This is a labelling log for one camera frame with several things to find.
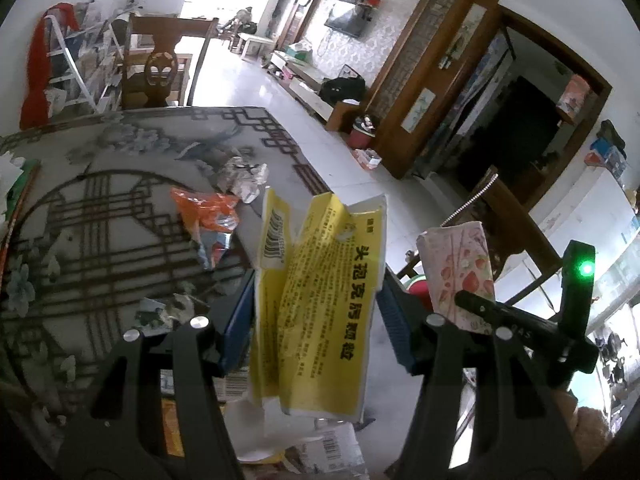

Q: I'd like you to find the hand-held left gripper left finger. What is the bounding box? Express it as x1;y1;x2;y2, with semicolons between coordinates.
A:
55;269;261;480

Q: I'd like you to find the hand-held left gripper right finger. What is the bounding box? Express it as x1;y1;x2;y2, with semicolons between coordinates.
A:
377;277;588;480

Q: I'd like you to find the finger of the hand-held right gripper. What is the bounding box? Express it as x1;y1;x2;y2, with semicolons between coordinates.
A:
455;289;508;332

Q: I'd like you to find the pink strawberry print carton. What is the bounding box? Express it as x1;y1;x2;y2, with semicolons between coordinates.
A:
416;221;496;336

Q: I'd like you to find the red bin with green rim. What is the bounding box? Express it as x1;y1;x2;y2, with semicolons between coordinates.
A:
404;274;437;312

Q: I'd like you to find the yellow printed packet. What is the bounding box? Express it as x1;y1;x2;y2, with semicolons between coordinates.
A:
250;187;388;423

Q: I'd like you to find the person's right forearm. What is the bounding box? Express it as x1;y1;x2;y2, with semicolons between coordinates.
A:
570;404;619;467

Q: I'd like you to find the person's right hand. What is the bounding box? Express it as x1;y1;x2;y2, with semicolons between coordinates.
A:
550;387;582;428

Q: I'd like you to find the small crumpled wrapper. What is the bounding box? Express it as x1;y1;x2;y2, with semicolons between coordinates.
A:
139;296;202;337

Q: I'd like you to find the dark wooden chair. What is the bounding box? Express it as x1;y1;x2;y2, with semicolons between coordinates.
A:
395;165;567;307

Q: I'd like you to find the white spiral strip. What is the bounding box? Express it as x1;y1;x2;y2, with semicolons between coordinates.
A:
441;172;501;227

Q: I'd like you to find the orange snack wrapper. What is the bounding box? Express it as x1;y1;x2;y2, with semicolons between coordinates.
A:
169;186;242;269

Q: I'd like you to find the orange packet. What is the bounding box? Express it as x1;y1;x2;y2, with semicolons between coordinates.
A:
159;394;190;463

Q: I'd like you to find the white barcode packet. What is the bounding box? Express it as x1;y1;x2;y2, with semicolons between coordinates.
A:
298;424;362;480

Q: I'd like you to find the white crumpled paper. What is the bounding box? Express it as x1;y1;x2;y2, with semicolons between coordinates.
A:
216;154;271;204

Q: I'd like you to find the blue box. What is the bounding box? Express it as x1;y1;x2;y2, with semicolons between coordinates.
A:
584;120;632;182

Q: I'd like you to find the grey printed tablecloth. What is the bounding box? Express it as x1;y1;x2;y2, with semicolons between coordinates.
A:
0;106;332;461

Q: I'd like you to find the small white floor box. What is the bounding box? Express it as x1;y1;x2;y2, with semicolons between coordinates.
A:
351;148;384;171

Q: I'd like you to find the small red bucket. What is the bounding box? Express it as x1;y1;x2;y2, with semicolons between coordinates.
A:
349;114;379;149

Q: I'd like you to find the orange box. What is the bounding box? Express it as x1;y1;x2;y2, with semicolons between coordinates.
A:
556;74;592;117

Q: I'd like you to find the wooden room partition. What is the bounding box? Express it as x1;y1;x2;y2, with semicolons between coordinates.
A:
369;0;502;181

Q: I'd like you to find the black bag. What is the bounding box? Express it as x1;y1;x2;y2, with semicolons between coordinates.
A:
319;76;367;104

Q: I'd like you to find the low television cabinet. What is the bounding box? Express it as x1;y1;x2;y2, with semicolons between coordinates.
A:
269;49;351;122

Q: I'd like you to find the green book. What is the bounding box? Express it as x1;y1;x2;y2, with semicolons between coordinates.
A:
0;159;42;261

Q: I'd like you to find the carved wooden chair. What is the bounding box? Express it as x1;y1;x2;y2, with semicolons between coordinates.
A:
122;14;221;109

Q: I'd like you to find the white stool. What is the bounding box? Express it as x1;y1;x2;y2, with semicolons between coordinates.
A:
234;32;277;59

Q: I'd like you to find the white magazine rack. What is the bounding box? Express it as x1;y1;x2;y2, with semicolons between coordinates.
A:
44;7;128;113

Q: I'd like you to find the red cloth bag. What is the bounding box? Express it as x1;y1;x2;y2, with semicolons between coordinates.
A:
19;2;81;131

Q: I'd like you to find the wall television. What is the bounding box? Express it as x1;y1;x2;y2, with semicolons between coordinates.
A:
324;0;372;39

